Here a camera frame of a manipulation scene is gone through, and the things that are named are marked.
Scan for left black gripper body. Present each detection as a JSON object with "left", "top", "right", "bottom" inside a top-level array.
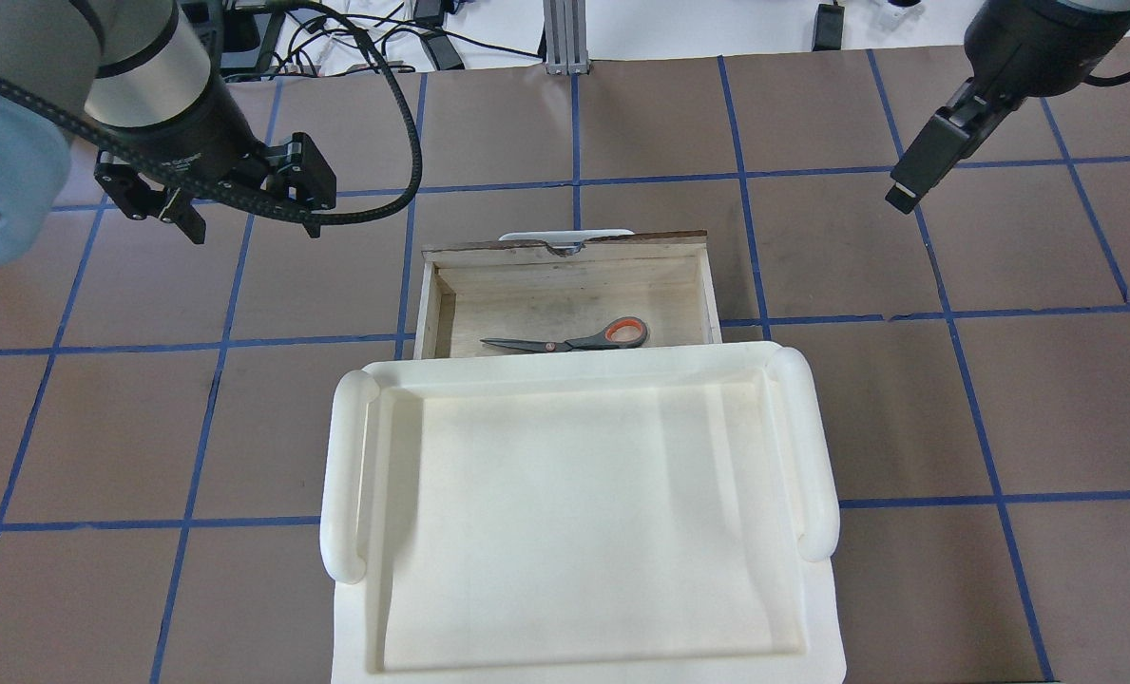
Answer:
[{"left": 93, "top": 76, "right": 337, "bottom": 239}]

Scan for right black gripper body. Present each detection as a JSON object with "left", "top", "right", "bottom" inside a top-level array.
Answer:
[{"left": 944, "top": 78, "right": 1032, "bottom": 142}]

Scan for orange grey scissors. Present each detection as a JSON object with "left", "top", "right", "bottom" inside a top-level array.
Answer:
[{"left": 479, "top": 317, "right": 650, "bottom": 353}]

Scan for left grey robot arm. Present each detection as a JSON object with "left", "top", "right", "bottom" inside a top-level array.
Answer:
[{"left": 0, "top": 1, "right": 337, "bottom": 265}]

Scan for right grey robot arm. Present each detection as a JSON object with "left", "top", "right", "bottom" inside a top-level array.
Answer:
[{"left": 885, "top": 1, "right": 1130, "bottom": 214}]

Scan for black power adapter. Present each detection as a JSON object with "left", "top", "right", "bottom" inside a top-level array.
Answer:
[{"left": 811, "top": 1, "right": 844, "bottom": 52}]

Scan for white plastic tray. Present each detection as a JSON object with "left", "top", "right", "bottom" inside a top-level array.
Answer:
[{"left": 320, "top": 341, "right": 848, "bottom": 683}]

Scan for wooden drawer with white handle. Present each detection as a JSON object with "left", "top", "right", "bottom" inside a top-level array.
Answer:
[{"left": 412, "top": 230, "right": 721, "bottom": 360}]

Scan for aluminium frame post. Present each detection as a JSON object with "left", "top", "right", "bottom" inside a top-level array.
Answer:
[{"left": 544, "top": 0, "right": 591, "bottom": 75}]

